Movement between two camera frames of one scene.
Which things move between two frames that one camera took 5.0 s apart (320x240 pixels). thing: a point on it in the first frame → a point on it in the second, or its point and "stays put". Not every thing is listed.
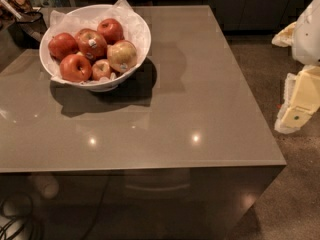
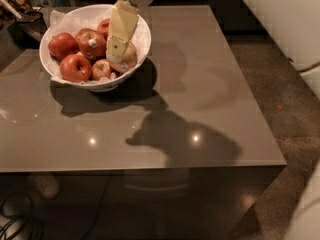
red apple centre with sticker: x=91 y=44 stays put
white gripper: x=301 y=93 → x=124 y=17
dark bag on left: x=27 y=25 stays put
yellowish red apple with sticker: x=121 y=55 stays put
